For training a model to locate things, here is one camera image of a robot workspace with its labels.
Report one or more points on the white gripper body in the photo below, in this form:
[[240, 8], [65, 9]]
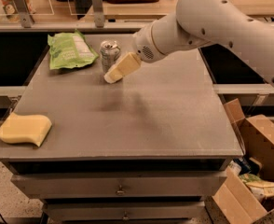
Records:
[[143, 45]]

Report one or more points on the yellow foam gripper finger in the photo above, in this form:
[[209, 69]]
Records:
[[125, 66]]

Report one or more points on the silver 7up soda can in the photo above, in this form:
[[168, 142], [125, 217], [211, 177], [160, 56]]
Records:
[[110, 52]]

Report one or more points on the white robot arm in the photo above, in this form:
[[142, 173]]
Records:
[[199, 23]]

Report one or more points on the yellow wavy sponge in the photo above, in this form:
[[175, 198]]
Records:
[[25, 129]]

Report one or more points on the green chip bag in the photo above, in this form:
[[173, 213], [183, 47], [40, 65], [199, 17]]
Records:
[[70, 50]]

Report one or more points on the grey drawer cabinet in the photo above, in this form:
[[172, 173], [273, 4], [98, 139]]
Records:
[[165, 117]]

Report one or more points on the upper drawer with knob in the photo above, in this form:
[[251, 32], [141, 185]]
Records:
[[119, 184]]

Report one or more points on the drawer with knob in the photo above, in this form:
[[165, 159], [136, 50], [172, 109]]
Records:
[[123, 211], [119, 184]]

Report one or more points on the open cardboard box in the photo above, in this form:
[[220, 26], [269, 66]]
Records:
[[247, 195]]

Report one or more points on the lower drawer with knob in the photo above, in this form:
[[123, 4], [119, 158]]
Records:
[[123, 211]]

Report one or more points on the snack packages in box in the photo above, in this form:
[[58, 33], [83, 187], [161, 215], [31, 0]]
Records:
[[248, 173]]

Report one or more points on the middle metal bracket post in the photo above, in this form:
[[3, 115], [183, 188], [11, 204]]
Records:
[[99, 18]]

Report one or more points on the metal bracket post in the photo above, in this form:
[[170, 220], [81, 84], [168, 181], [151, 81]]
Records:
[[23, 11], [99, 18]]

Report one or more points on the left metal bracket post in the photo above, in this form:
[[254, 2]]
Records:
[[23, 11]]

